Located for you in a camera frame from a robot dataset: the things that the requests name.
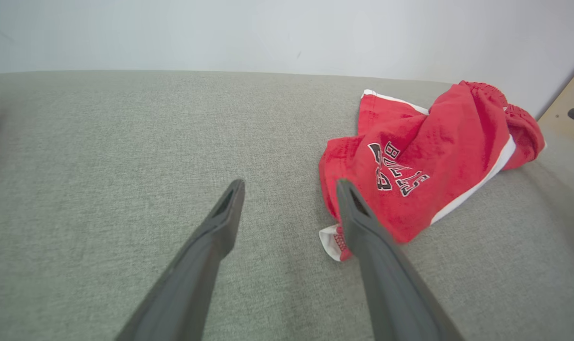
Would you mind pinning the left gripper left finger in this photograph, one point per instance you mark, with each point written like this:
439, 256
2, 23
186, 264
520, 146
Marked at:
197, 274

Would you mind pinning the red shorts with Bulls print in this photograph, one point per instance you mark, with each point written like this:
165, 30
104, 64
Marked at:
438, 142

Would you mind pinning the grey fabric sofa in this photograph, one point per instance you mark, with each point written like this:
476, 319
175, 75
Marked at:
126, 142

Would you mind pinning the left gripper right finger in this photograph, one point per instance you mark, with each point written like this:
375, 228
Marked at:
391, 293

